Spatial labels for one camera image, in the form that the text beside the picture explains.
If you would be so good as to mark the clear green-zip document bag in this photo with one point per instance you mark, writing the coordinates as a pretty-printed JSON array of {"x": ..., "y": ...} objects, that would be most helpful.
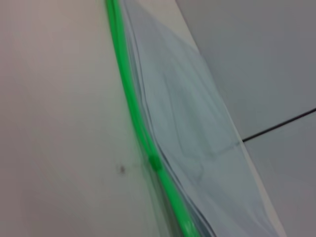
[{"x": 177, "y": 111}]

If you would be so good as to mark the green zipper slider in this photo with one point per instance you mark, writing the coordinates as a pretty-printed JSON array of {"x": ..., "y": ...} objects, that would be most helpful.
[{"x": 155, "y": 163}]

